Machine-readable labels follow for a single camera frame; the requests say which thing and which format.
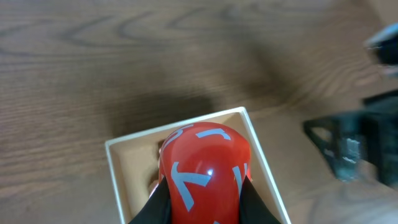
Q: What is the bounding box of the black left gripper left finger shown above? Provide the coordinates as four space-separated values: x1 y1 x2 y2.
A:
129 177 172 224

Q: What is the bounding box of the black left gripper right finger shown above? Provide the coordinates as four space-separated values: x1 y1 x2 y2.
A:
239 177 280 224

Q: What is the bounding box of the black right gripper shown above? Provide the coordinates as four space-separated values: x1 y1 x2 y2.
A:
303 90 397 187

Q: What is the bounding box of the red lettered ball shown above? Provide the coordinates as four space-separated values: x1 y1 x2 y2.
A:
159 122 251 224

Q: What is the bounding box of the white cardboard box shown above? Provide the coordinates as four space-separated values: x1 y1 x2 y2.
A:
105 106 291 224

